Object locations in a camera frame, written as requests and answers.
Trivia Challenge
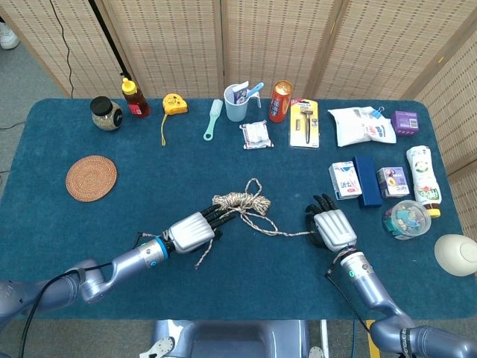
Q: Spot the glass jar black lid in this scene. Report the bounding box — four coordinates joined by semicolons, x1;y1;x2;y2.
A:
89;95;124;132

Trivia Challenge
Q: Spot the purple fruit print box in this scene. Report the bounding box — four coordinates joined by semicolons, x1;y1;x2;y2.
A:
376;166;411;198

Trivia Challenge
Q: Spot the mint green brush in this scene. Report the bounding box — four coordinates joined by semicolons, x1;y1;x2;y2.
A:
203;98;224;142

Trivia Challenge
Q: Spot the bamboo folding screen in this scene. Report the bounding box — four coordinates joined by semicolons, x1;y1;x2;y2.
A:
0;0;477;180

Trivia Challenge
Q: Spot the yellow tape measure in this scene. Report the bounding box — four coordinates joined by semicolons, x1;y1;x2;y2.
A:
160;92;189;147

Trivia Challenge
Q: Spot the honey bottle yellow cap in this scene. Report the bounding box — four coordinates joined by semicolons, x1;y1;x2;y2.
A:
121;77;151;119

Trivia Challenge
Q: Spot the cream round bowl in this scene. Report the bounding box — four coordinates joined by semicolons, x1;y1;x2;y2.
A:
434;233;477;277

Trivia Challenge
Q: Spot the razor in yellow package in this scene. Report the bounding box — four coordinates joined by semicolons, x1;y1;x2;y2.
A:
289;98;321;149

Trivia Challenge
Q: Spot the white sauce bottle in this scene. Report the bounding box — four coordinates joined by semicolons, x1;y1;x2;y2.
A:
405;145;443;219

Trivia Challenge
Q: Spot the light blue cup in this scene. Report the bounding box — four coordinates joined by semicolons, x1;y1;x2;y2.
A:
223;84;262;123

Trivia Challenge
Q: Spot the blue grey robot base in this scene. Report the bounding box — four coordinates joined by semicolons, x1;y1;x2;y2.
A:
139;319;325;358

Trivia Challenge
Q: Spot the thin black hanging cable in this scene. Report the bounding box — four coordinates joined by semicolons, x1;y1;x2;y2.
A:
49;0;75;98

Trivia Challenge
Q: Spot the braided beige rope bundle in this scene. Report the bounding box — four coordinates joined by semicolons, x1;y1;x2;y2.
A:
195;178;317;270

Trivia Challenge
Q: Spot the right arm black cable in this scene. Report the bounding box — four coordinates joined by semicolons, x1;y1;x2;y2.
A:
324;263;373;336

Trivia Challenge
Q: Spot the white shoe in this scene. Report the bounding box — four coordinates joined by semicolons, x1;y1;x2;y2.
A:
0;22;20;50

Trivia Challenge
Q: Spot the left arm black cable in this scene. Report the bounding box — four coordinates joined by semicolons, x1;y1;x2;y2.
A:
17;260;113;358

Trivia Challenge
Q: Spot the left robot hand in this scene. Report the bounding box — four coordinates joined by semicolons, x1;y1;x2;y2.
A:
163;203;238;254

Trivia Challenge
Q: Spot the clear tub of clips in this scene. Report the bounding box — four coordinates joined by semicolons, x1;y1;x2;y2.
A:
382;199;432;241

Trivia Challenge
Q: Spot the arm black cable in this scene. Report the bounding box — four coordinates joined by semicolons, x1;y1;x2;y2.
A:
17;260;113;358
324;263;373;336

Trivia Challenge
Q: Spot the white snack packet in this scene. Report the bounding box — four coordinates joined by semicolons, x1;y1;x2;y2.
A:
238;119;275;151

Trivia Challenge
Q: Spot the white plastic bag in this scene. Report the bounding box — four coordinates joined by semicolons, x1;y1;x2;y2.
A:
327;106;397;148

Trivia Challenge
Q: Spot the white metal leg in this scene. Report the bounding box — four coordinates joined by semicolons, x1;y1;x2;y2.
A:
319;319;331;358

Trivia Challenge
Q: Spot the round woven coaster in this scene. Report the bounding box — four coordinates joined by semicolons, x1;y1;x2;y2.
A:
65;154;119;203

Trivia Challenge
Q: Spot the orange soda can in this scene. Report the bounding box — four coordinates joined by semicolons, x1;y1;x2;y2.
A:
268;79;294;124

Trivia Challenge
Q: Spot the blue toothbrush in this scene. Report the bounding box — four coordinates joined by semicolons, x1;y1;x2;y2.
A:
246;81;265;100

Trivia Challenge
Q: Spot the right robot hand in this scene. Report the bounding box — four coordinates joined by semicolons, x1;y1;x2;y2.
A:
304;193;358;253

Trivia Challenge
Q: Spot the toothpaste tube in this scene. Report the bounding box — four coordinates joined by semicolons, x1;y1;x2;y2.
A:
232;81;250;104

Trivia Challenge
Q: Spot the blue felt table cover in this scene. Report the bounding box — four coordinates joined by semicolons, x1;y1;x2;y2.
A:
0;97;471;321

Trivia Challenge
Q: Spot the white blue carton box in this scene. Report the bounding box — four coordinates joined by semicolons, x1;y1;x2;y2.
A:
328;160;363;201

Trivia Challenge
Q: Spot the black stand pole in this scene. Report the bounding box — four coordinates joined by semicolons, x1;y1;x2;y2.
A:
88;0;135;81

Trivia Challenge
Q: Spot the dark blue long box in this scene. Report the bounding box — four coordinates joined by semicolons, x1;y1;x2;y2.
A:
352;155;383;209

